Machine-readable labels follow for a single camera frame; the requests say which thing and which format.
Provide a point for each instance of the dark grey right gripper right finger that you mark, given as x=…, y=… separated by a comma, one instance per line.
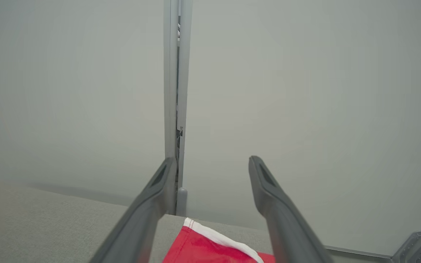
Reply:
x=287, y=226

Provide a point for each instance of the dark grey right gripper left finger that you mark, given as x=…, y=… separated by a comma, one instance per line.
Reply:
x=141, y=223

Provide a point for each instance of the red shorts with white stripe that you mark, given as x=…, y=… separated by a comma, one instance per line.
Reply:
x=203, y=246

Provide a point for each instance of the grey fabric upholstered platform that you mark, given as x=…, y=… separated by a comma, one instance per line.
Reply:
x=31, y=226

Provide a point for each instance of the grey rounded post foot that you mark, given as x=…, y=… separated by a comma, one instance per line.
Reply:
x=181, y=202

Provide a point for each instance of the grey metal partition bracket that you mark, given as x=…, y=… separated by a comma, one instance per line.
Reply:
x=418, y=243

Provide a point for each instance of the grey partition post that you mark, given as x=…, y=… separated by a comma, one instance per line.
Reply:
x=170, y=73

